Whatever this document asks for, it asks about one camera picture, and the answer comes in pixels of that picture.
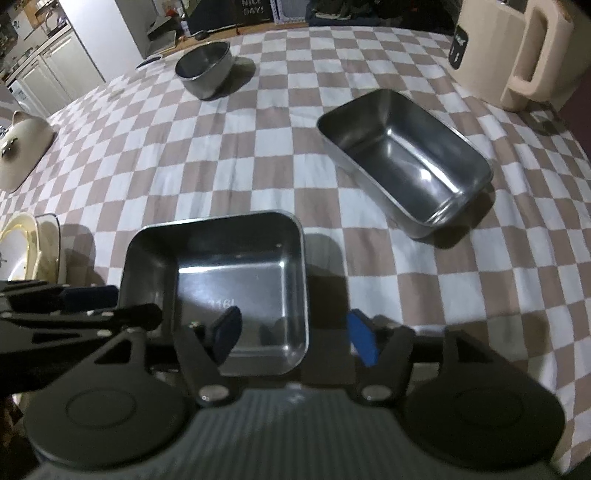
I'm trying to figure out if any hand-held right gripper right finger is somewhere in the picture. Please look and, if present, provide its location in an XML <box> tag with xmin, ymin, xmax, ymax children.
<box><xmin>348</xmin><ymin>309</ymin><xmax>502</xmax><ymax>408</ymax></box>

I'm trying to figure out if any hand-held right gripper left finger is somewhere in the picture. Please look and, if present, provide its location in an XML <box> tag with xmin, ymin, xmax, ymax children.
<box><xmin>91</xmin><ymin>307</ymin><xmax>244</xmax><ymax>409</ymax></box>

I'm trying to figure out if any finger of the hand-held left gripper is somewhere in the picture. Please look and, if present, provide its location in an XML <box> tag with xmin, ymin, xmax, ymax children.
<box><xmin>0</xmin><ymin>303</ymin><xmax>164</xmax><ymax>343</ymax></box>
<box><xmin>0</xmin><ymin>281</ymin><xmax>119</xmax><ymax>315</ymax></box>

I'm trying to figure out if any large cream bowl with handles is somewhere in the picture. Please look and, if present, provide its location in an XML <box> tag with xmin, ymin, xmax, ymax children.
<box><xmin>0</xmin><ymin>213</ymin><xmax>65</xmax><ymax>283</ymax></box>

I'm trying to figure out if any square steel container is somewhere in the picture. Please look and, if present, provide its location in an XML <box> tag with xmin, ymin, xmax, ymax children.
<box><xmin>117</xmin><ymin>210</ymin><xmax>309</xmax><ymax>377</ymax></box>

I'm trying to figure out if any rectangular steel container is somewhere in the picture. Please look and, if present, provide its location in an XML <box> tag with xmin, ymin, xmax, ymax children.
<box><xmin>316</xmin><ymin>89</ymin><xmax>495</xmax><ymax>239</ymax></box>

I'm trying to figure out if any small dark round bowl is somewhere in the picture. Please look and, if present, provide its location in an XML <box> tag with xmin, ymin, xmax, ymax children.
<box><xmin>174</xmin><ymin>41</ymin><xmax>233</xmax><ymax>100</ymax></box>

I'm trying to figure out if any white cat-shaped ceramic lid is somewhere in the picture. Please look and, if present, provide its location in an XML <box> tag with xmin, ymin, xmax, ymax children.
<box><xmin>0</xmin><ymin>111</ymin><xmax>58</xmax><ymax>193</ymax></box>

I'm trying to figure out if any checkered tablecloth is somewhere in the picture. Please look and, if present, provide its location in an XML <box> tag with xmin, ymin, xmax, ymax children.
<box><xmin>0</xmin><ymin>23</ymin><xmax>591</xmax><ymax>480</ymax></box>

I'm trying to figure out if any white kitchen base cabinet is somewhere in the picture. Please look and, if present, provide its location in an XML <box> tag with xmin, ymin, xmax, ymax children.
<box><xmin>25</xmin><ymin>32</ymin><xmax>108</xmax><ymax>118</ymax></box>

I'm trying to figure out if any cream electric jug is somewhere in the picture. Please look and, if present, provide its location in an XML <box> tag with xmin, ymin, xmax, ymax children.
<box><xmin>445</xmin><ymin>0</ymin><xmax>573</xmax><ymax>112</ymax></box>

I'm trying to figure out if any maroon cloth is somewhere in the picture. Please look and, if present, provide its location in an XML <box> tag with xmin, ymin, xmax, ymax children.
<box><xmin>558</xmin><ymin>60</ymin><xmax>591</xmax><ymax>153</ymax></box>

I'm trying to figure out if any black letter board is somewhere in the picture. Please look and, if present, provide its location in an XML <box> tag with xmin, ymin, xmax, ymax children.
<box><xmin>231</xmin><ymin>0</ymin><xmax>274</xmax><ymax>21</ymax></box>

